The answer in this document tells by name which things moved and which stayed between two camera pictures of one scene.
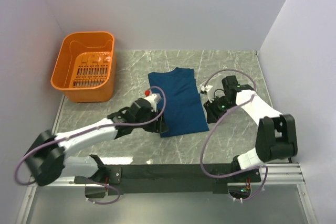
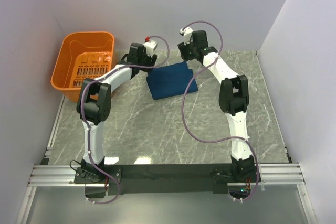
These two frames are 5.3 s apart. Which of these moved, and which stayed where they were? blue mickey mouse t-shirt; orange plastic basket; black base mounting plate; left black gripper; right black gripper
Moved: left black gripper; right black gripper; blue mickey mouse t-shirt
Stayed: orange plastic basket; black base mounting plate
